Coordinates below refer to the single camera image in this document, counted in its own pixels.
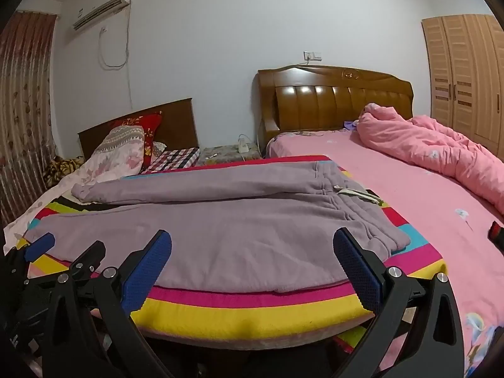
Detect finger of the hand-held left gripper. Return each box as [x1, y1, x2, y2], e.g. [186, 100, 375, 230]
[68, 240, 108, 281]
[24, 233, 56, 262]

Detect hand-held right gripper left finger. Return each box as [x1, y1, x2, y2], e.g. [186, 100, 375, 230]
[39, 229, 174, 378]

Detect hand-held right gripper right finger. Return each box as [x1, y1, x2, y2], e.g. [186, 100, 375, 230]
[333, 227, 465, 378]

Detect purple pants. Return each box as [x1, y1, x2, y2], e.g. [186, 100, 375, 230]
[35, 160, 412, 294]

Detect brown yellow blanket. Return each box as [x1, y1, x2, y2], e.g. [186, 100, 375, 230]
[44, 155, 85, 187]

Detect pink bed sheet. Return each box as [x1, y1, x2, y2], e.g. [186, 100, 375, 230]
[266, 128, 504, 378]

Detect pale floral quilt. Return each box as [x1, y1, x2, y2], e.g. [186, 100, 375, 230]
[3, 142, 144, 241]

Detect striped colourful blanket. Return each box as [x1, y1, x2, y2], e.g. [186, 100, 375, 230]
[4, 155, 450, 341]

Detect plaid bed sheet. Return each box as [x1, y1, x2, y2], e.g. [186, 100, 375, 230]
[140, 147, 201, 175]

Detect floral pink pillow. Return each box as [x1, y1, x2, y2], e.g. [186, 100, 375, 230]
[92, 125, 146, 159]

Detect red embroidered pillow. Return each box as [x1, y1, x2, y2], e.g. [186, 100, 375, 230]
[114, 111, 163, 168]

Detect floral striped curtain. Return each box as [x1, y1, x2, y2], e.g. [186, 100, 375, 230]
[0, 10, 60, 229]

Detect nightstand with floral cover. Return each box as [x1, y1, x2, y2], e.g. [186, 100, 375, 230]
[197, 146, 262, 166]

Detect black and red object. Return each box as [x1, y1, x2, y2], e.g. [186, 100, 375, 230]
[487, 220, 504, 250]

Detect pink quilt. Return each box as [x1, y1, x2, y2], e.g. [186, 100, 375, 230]
[356, 102, 504, 217]

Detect dark wooden flat headboard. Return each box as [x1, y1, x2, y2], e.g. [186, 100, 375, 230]
[77, 97, 199, 162]

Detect padded brown wooden headboard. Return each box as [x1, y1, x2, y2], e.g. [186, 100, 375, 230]
[257, 65, 414, 148]

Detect light wooden wardrobe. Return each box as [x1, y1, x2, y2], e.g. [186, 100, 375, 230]
[421, 14, 504, 152]

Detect white air conditioner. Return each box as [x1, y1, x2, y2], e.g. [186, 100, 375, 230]
[72, 0, 132, 31]

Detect white air conditioner cable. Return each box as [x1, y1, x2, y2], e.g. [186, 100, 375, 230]
[98, 6, 134, 113]

